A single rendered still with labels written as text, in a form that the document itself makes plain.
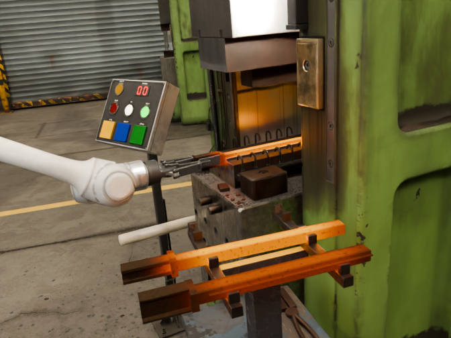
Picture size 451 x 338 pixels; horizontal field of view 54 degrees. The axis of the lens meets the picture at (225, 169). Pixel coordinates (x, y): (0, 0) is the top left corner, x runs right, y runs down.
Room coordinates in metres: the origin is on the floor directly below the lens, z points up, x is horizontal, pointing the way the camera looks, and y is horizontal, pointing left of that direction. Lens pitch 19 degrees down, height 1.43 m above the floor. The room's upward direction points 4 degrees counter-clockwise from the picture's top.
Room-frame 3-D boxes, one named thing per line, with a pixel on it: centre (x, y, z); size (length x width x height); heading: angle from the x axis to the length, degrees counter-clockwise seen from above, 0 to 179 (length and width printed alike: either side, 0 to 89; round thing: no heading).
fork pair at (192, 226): (0.91, -0.02, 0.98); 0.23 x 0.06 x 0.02; 106
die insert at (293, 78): (1.44, -0.22, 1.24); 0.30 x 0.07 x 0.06; 114
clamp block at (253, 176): (1.22, -0.11, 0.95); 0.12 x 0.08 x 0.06; 114
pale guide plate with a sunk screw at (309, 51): (1.13, -0.23, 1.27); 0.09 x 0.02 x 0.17; 24
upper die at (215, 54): (1.45, -0.18, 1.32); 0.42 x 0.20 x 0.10; 114
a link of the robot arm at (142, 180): (1.22, 0.26, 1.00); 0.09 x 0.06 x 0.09; 24
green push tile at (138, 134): (1.68, 0.33, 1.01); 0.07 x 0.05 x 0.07; 49
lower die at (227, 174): (1.45, -0.18, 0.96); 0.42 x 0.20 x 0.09; 114
